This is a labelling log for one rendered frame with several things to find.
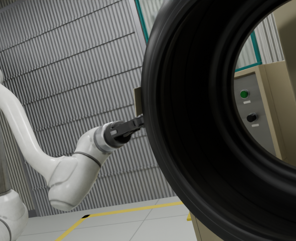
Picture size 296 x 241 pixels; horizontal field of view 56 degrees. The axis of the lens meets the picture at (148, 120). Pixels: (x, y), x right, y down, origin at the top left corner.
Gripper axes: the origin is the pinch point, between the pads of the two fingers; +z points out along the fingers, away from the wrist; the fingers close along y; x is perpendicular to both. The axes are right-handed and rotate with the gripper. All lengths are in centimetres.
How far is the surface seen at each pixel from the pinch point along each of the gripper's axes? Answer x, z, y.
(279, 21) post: -11.0, 26.1, 27.0
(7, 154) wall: -58, -452, 79
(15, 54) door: -193, -360, 112
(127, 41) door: -129, -209, 200
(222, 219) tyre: 22.7, 18.6, -12.0
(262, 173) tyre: 23.3, 13.2, 14.5
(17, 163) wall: -37, -440, 87
